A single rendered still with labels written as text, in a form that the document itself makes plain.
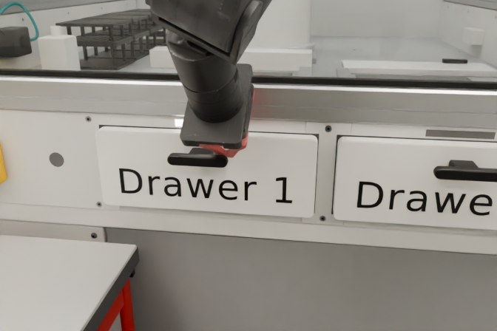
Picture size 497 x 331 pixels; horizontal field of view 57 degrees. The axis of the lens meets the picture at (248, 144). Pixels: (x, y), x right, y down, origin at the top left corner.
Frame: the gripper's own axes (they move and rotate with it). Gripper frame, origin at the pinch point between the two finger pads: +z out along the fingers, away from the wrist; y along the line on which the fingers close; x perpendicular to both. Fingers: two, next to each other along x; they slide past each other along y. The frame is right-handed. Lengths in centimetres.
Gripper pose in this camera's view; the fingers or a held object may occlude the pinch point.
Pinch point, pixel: (228, 140)
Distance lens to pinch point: 57.1
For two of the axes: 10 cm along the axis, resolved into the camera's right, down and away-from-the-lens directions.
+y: 1.3, -8.8, 4.6
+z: 1.1, 4.7, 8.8
